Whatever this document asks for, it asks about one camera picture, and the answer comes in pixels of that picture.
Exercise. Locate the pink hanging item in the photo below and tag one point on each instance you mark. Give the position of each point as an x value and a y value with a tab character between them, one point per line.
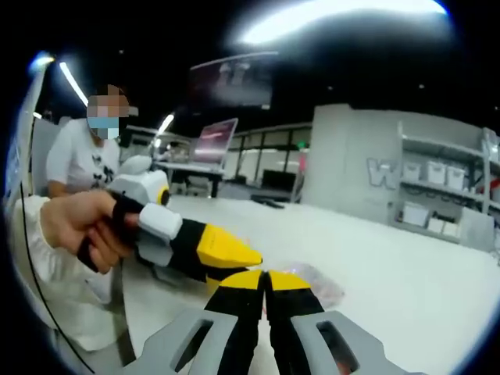
303	162

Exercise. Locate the person's left hand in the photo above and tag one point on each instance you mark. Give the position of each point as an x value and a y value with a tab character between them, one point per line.
70	222

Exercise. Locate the ceiling-hung dark screen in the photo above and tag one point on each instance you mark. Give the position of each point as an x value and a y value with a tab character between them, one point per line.
230	78

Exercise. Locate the clear plastic bin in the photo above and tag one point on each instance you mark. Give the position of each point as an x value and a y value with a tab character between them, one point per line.
491	142

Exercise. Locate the clear resealable bag pink contents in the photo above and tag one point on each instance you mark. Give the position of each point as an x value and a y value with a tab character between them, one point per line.
324	289

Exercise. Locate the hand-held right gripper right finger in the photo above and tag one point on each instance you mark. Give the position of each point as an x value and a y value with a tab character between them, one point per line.
289	312

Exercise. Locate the long ceiling light strip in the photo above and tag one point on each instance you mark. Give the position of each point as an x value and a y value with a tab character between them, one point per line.
332	15

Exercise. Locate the grey metal shelf rack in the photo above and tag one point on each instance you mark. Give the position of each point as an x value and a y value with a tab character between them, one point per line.
441	145

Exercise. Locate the black monitor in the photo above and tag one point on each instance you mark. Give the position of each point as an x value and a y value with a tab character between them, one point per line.
279	180

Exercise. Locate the black elongated device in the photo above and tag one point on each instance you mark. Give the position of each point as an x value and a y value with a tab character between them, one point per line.
269	202

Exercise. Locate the monitor with pink screen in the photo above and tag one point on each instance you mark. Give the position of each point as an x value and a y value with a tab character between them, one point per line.
215	140

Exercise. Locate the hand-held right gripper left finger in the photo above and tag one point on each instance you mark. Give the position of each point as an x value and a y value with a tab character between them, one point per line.
234	312

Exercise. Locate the short ceiling light strip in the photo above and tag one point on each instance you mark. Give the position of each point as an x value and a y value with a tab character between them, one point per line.
72	82
165	124

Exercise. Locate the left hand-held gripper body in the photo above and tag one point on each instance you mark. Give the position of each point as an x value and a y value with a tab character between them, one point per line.
136	181

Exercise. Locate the row of white storage boxes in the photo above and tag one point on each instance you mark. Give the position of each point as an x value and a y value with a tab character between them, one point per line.
435	172

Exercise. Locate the grey desk black legs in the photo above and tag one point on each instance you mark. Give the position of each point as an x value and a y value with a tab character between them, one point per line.
191	168

